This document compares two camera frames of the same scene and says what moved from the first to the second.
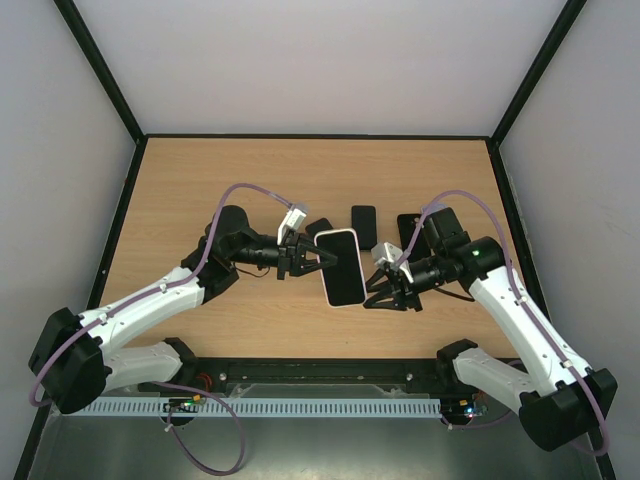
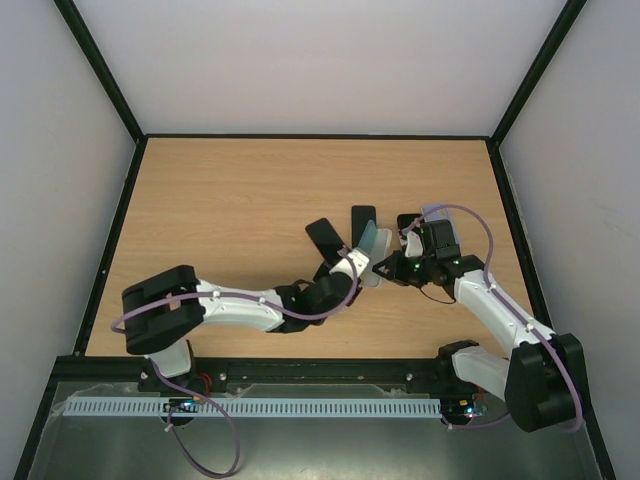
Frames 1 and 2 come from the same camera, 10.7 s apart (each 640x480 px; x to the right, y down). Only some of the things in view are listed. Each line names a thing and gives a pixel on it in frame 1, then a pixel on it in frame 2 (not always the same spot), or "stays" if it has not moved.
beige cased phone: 343,281 to 376,244
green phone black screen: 364,222 stays
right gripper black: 403,286 to 395,262
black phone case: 407,223 stays
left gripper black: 292,259 to 355,293
